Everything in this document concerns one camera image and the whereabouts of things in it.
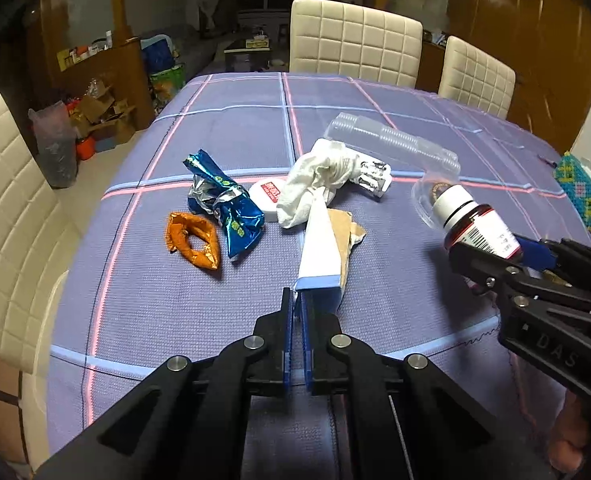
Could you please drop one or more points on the orange foil wrapper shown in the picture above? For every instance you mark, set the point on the orange foil wrapper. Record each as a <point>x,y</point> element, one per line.
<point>208,256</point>

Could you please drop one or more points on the person's right hand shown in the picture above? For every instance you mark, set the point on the person's right hand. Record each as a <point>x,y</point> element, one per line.
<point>570,435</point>

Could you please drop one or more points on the purple plaid tablecloth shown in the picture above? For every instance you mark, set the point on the purple plaid tablecloth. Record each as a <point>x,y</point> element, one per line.
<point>175,310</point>

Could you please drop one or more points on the pile of cardboard boxes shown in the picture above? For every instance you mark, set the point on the pile of cardboard boxes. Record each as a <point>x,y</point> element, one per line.
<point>103,112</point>

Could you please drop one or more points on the narrow cream quilted chair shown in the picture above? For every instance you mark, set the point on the narrow cream quilted chair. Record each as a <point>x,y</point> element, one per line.
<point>475,80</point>

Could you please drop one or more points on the clear plastic cup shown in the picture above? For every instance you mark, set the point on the clear plastic cup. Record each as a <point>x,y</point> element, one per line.
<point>422,200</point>

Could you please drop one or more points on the clear plastic cup sleeve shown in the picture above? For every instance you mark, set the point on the clear plastic cup sleeve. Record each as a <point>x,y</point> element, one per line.
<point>390,140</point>

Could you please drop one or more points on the brown bottle with white cap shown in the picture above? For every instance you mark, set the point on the brown bottle with white cap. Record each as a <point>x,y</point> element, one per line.
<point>480,225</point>

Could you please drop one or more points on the wooden partition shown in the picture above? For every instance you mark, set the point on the wooden partition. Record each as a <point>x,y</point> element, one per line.
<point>120,75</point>

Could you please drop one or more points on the colourful beaded box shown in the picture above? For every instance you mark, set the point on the colourful beaded box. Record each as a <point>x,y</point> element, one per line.
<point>583,190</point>

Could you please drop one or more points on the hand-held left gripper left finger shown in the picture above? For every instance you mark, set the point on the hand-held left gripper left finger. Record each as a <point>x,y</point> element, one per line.
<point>287,340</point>

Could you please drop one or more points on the grey plastic bag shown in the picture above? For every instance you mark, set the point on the grey plastic bag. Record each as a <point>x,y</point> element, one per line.
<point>55,150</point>

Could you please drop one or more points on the blue bag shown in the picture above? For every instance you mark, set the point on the blue bag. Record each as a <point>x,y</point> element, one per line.
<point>156,55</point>

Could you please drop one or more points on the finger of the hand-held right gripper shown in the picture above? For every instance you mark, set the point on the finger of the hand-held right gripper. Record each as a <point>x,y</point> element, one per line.
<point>538,254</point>
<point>485,270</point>

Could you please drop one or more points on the dark coffee table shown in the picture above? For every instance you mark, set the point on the dark coffee table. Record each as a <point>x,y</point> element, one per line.
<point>248,50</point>

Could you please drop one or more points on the small dark object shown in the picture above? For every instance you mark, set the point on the small dark object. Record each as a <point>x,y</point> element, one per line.
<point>548,161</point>

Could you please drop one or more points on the row of small shelf bottles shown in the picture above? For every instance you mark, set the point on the row of small shelf bottles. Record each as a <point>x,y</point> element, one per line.
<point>83,52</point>

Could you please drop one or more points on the wooden wardrobe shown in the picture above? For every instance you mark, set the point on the wooden wardrobe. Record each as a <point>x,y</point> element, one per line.
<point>525,35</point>

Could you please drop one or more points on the grey sofa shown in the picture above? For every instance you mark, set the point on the grey sofa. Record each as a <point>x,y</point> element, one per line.
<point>200,50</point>

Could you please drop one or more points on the blue foil wrapper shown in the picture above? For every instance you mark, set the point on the blue foil wrapper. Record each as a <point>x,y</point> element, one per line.
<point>235,220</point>

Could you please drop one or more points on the colourful woven bag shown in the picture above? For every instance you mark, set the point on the colourful woven bag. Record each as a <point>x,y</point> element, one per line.
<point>168,87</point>

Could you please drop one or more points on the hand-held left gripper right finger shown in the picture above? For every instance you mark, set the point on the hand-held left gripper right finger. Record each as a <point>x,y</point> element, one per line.
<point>307,350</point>

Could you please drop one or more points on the white tissue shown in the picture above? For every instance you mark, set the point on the white tissue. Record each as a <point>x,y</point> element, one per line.
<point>300,195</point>

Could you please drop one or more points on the white carton with blue edge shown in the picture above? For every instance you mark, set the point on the white carton with blue edge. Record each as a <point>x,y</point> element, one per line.
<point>320,250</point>

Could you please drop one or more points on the white round lid red label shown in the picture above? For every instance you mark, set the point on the white round lid red label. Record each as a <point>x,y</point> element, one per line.
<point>263,199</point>

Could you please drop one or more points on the orange bucket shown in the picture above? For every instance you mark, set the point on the orange bucket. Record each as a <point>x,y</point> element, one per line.
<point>85,150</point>

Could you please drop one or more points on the wide cream quilted chair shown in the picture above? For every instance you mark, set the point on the wide cream quilted chair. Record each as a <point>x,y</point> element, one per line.
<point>355,40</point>

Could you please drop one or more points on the brown cardboard piece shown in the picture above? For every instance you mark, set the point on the brown cardboard piece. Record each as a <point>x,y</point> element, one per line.
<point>344,230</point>

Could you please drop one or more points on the large cream quilted chair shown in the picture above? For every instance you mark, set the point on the large cream quilted chair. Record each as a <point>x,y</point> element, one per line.
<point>10,220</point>

